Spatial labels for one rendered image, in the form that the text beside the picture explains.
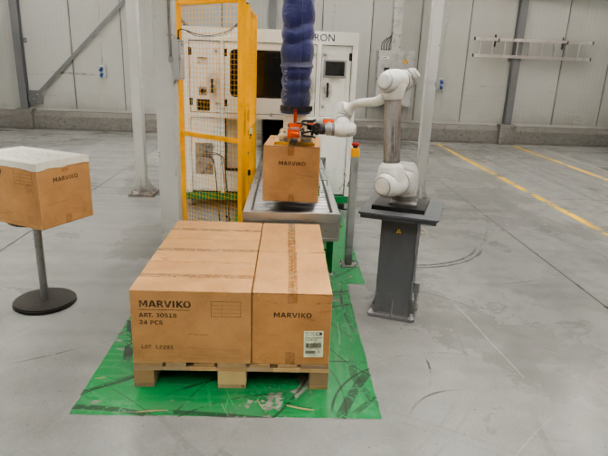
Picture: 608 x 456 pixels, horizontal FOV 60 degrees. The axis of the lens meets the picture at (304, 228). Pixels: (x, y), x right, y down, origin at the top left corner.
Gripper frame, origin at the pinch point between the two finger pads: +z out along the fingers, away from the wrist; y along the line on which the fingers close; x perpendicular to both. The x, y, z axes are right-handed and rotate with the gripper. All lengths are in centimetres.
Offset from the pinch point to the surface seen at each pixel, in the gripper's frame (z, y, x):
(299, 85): -2.3, -27.5, 16.8
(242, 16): 43, -75, 74
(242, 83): 43, -25, 74
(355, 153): -49, 25, 54
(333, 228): -29, 70, -1
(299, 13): -1, -74, 17
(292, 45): 3, -54, 18
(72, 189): 139, 38, -38
